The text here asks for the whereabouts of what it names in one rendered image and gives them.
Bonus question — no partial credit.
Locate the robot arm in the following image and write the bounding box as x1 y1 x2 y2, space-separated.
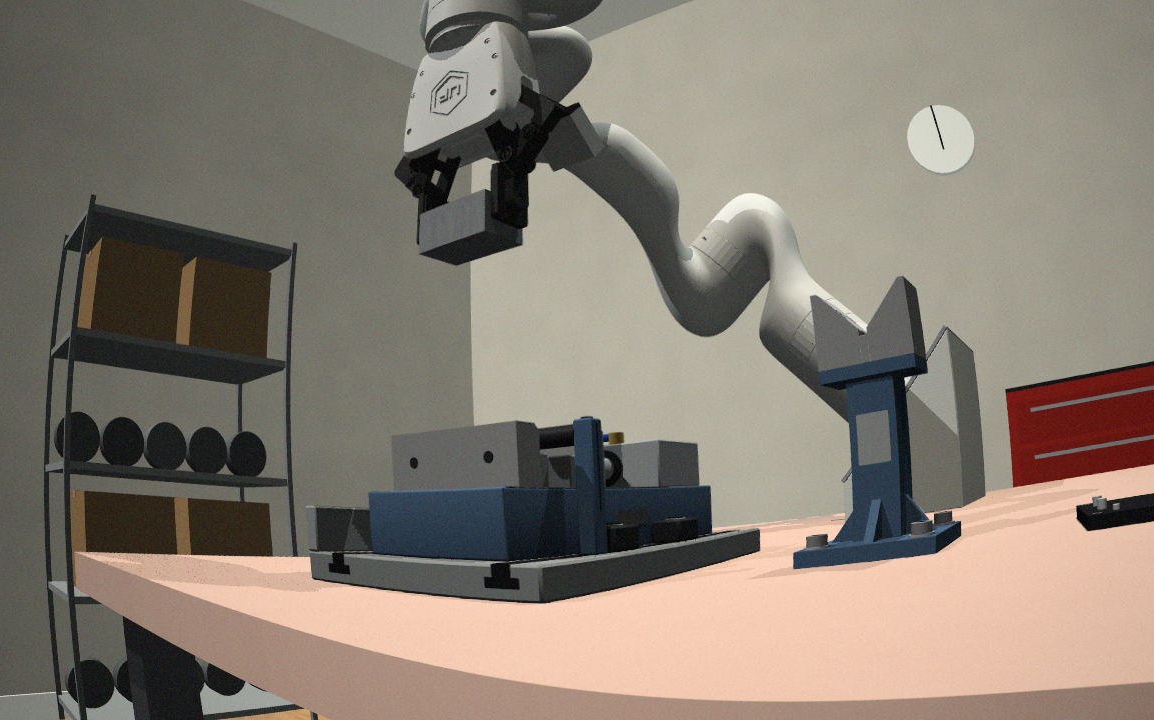
419 0 867 422

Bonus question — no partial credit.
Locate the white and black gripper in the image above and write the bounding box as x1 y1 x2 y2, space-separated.
394 21 565 245

